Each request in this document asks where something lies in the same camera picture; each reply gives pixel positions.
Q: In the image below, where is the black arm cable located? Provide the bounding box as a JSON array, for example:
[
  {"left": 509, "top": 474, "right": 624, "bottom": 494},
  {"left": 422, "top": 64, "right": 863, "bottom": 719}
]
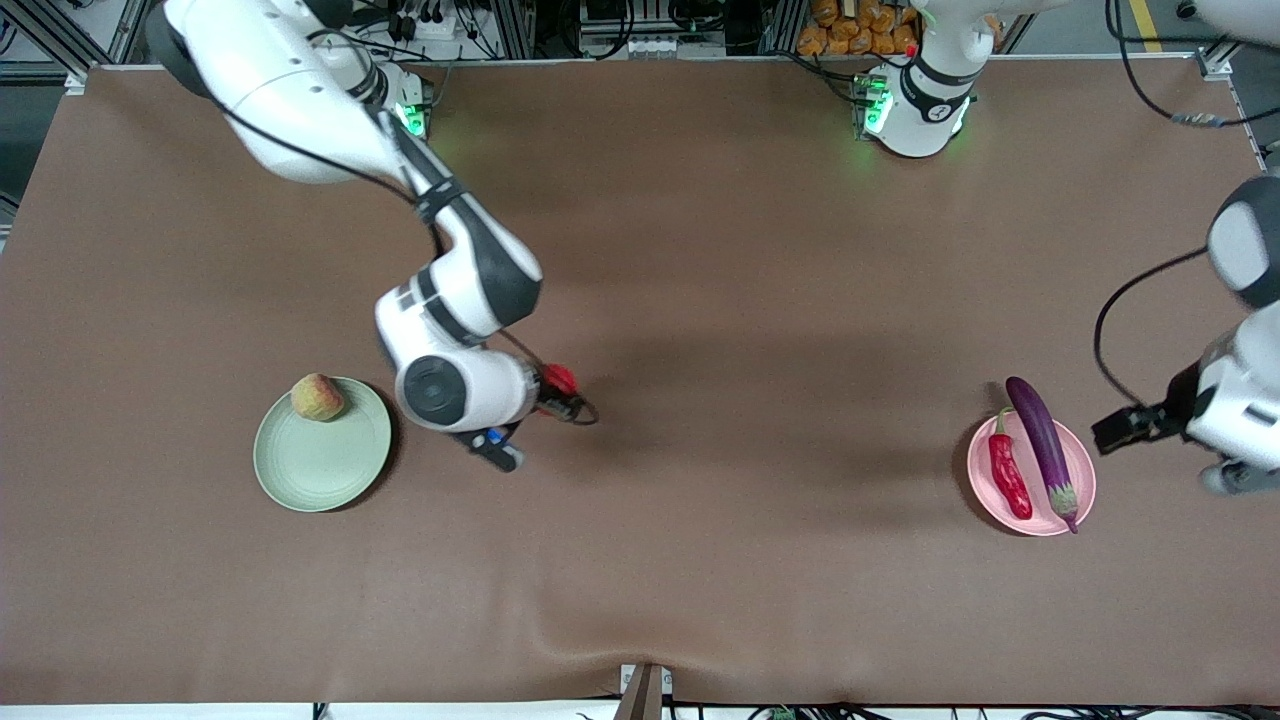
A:
[
  {"left": 1093, "top": 0, "right": 1280, "bottom": 411},
  {"left": 200, "top": 90, "right": 601, "bottom": 428}
]

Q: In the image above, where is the red chili pepper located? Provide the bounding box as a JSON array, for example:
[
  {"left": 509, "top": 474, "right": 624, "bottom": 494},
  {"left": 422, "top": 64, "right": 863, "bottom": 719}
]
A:
[{"left": 988, "top": 406, "right": 1034, "bottom": 521}]

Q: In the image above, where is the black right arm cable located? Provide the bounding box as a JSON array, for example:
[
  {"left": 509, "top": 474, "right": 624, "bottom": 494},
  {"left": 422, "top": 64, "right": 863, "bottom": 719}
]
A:
[{"left": 200, "top": 90, "right": 601, "bottom": 428}]

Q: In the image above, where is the white power strip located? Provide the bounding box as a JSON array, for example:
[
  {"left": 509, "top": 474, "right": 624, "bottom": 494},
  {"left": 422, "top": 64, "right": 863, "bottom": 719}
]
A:
[{"left": 385, "top": 5, "right": 471, "bottom": 41}]

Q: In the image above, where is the purple eggplant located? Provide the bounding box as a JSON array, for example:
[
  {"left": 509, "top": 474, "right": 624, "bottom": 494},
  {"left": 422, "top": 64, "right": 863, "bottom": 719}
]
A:
[{"left": 1005, "top": 376, "right": 1081, "bottom": 535}]

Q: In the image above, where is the silver aluminium table frame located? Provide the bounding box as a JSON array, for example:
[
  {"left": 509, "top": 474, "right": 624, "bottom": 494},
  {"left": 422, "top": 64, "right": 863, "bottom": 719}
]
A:
[{"left": 1196, "top": 38, "right": 1280, "bottom": 181}]

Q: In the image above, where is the pink round plate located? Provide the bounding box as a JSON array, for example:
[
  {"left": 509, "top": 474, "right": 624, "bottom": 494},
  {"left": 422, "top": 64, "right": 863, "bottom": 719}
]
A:
[{"left": 966, "top": 410, "right": 1097, "bottom": 538}]

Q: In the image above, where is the orange packaged goods pile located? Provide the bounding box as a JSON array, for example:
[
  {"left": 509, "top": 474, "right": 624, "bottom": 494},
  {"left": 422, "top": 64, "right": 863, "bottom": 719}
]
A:
[{"left": 797, "top": 0, "right": 921, "bottom": 57}]

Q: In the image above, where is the pale yellow pink apple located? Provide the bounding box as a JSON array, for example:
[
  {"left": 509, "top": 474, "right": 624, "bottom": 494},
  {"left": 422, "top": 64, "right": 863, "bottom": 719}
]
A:
[{"left": 290, "top": 372, "right": 347, "bottom": 423}]

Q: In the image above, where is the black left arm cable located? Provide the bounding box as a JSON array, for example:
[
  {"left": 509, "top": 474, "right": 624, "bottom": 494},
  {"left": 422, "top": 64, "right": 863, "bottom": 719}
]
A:
[{"left": 1093, "top": 0, "right": 1280, "bottom": 411}]

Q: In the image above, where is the metal table edge bracket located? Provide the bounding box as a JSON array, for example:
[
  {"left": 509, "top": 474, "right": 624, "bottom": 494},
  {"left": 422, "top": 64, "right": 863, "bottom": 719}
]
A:
[{"left": 613, "top": 662, "right": 674, "bottom": 720}]

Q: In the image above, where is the brown table cloth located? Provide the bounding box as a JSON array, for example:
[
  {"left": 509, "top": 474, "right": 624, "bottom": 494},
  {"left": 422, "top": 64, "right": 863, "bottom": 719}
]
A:
[{"left": 0, "top": 57, "right": 1280, "bottom": 706}]

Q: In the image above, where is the pale green round plate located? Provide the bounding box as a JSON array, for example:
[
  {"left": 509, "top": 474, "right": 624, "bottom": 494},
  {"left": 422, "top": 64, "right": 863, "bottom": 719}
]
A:
[{"left": 253, "top": 376, "right": 393, "bottom": 514}]

